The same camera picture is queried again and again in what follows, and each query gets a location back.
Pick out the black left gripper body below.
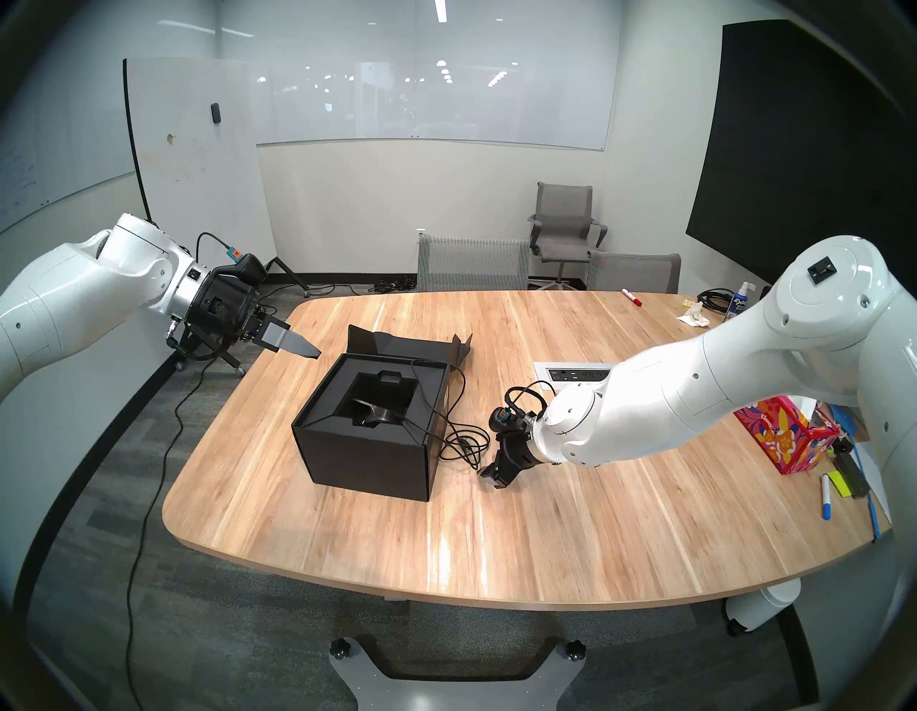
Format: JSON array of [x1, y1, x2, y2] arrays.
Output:
[[188, 275, 279, 359]]

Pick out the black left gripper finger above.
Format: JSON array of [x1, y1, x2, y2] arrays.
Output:
[[254, 319, 322, 359]]

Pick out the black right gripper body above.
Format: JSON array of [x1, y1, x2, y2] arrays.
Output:
[[494, 430, 539, 482]]

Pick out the black wired computer mouse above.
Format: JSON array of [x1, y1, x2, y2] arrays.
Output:
[[351, 355, 495, 472]]

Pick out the black cardboard box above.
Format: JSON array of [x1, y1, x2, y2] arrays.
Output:
[[291, 324, 474, 502]]

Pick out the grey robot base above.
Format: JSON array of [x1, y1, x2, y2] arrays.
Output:
[[328, 634, 588, 711]]

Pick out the colourful floral tissue box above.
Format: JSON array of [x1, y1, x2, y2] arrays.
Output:
[[734, 396, 840, 475]]

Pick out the silver table power outlet panel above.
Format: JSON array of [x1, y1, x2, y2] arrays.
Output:
[[532, 361, 618, 392]]

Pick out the white freestanding whiteboard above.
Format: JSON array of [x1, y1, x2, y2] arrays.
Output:
[[123, 57, 312, 373]]

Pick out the grey ribbed mesh chair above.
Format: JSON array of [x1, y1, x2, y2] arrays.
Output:
[[417, 234, 531, 292]]

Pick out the grey office chair with armrests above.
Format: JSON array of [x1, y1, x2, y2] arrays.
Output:
[[527, 182, 608, 291]]

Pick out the glass whiteboard with blue writing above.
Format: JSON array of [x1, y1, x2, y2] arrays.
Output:
[[0, 0, 137, 237]]

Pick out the whiteboard cleaner spray bottle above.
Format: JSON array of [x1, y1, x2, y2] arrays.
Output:
[[722, 281, 757, 325]]

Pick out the black flat eraser block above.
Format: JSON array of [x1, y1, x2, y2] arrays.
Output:
[[831, 448, 871, 499]]

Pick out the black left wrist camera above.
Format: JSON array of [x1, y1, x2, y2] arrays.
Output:
[[215, 254, 269, 289]]

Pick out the black floor cables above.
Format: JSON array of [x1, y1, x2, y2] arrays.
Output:
[[258, 276, 418, 320]]

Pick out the wall-mounted glass whiteboard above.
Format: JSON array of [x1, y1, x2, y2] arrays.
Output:
[[215, 0, 624, 151]]

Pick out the black hanging cable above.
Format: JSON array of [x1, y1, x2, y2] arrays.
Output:
[[125, 358, 216, 711]]

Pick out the large black wall screen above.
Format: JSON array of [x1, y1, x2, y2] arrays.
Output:
[[685, 19, 917, 287]]

